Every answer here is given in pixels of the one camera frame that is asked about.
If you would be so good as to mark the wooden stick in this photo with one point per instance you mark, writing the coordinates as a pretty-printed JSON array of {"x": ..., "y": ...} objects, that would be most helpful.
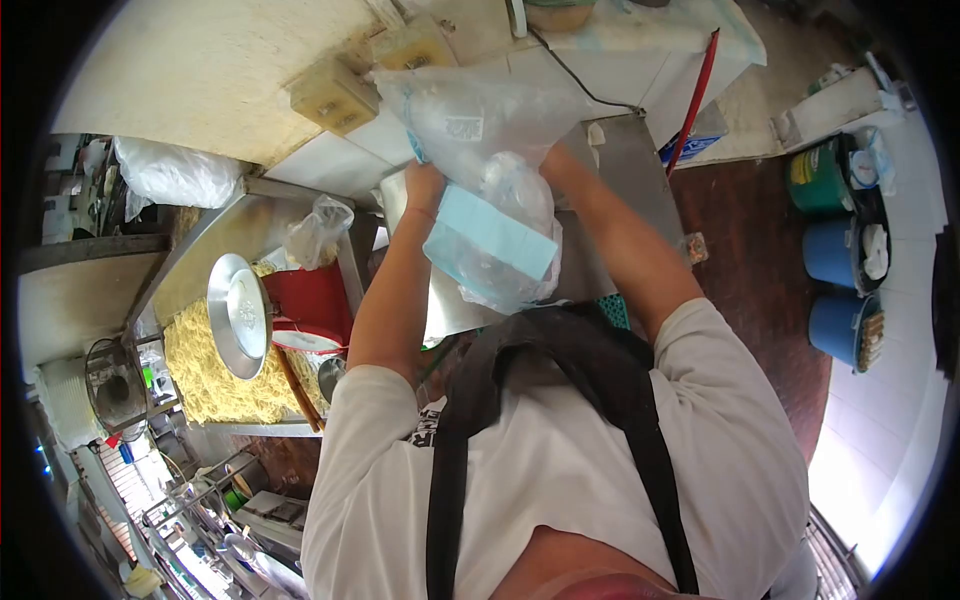
[{"x": 300, "y": 390}]

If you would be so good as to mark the yellowed wall socket box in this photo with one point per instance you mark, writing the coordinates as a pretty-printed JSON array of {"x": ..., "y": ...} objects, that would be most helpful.
[
  {"x": 412, "y": 49},
  {"x": 334, "y": 97}
]

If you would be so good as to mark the small metal bowl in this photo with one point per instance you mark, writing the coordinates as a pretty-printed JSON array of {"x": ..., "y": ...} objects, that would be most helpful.
[{"x": 331, "y": 377}]

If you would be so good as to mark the person's right hand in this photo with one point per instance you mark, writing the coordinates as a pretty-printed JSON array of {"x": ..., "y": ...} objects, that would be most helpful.
[{"x": 559, "y": 161}]

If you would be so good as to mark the green bucket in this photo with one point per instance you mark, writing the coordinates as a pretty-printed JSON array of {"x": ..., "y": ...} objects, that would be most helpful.
[{"x": 817, "y": 180}]

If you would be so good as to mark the white filled plastic bag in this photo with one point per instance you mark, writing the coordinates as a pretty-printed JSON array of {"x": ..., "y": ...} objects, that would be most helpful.
[{"x": 176, "y": 174}]

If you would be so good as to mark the blue bucket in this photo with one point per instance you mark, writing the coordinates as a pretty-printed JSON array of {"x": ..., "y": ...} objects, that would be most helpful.
[
  {"x": 829, "y": 251},
  {"x": 840, "y": 330}
]

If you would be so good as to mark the steel noodle table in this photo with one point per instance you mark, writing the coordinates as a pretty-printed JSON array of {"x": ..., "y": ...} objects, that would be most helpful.
[{"x": 225, "y": 225}]

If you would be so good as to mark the person's body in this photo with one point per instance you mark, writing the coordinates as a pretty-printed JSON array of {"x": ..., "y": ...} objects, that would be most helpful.
[{"x": 570, "y": 465}]

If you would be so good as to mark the red pole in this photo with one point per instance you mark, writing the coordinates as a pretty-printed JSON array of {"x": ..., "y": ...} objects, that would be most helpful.
[{"x": 694, "y": 101}]

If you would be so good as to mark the small clear plastic bag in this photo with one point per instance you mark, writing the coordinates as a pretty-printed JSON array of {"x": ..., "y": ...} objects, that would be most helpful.
[{"x": 319, "y": 232}]

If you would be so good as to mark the steel work table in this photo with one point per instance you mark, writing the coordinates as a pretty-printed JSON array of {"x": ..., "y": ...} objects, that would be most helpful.
[{"x": 637, "y": 180}]

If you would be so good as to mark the red weighing scale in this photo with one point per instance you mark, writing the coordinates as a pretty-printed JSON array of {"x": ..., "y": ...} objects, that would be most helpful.
[{"x": 311, "y": 307}]

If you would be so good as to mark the person's left hand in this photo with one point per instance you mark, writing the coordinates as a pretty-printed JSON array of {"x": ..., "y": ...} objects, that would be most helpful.
[{"x": 424, "y": 189}]

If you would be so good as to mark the plastic bag packet blue label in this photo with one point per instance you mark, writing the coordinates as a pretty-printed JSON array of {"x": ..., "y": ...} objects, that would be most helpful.
[{"x": 491, "y": 240}]

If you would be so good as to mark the green plastic basket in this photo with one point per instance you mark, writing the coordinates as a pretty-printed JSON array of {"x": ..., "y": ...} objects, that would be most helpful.
[{"x": 615, "y": 309}]

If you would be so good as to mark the large clear plastic bag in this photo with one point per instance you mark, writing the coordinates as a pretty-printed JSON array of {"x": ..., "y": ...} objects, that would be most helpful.
[{"x": 480, "y": 112}]

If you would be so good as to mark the round metal scale pan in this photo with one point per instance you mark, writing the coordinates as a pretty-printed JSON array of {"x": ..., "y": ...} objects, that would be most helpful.
[{"x": 238, "y": 315}]

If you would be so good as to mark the person's left fingers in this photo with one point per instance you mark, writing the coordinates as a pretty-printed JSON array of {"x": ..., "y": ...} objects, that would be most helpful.
[{"x": 424, "y": 169}]

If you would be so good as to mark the pile of yellow noodles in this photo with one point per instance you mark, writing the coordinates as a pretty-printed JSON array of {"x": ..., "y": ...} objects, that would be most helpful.
[{"x": 214, "y": 367}]

